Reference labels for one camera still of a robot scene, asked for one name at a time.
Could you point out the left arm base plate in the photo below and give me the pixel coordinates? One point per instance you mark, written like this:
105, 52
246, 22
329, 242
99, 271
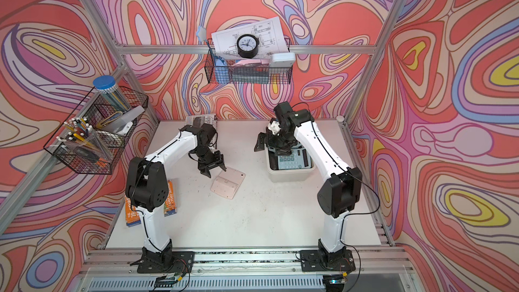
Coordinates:
165, 262

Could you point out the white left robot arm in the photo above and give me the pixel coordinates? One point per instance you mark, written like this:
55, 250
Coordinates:
147, 182

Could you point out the white box in side basket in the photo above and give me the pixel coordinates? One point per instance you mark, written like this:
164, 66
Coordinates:
120, 122

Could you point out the white paper drawing sheet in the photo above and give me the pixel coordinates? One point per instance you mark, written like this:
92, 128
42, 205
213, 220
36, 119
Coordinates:
269, 32

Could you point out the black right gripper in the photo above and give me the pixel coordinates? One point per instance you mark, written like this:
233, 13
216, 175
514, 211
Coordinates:
261, 136

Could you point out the colourful treehouse book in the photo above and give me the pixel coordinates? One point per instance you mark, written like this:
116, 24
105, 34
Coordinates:
170, 208

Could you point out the blue lid pencil jar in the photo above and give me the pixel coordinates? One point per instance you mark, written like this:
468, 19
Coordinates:
112, 93

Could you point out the white device in basket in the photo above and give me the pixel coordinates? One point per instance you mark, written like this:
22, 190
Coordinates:
282, 60

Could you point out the clear cup of pens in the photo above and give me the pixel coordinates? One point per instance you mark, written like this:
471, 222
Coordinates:
84, 141

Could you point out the black wire side basket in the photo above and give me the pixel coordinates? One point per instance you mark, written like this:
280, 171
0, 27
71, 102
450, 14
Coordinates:
98, 111

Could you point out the black round clock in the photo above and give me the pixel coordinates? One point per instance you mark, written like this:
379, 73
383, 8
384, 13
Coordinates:
247, 46

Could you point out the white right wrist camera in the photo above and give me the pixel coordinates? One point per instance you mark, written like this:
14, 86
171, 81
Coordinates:
274, 127

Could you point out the teal calculator with display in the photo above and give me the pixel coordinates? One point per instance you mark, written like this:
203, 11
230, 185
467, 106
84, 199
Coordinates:
299, 159

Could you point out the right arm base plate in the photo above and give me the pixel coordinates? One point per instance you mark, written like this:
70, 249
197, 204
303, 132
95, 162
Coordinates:
322, 261

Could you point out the cream plastic storage box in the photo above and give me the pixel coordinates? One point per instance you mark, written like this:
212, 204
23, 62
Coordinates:
276, 175

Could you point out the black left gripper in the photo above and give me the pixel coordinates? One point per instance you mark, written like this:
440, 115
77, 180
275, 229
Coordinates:
219, 158

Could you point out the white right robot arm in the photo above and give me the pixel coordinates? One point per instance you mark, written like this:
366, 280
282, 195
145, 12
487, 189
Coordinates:
342, 185

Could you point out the design weekly magazine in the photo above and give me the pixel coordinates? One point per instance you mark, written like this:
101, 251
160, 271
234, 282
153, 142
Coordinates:
200, 120

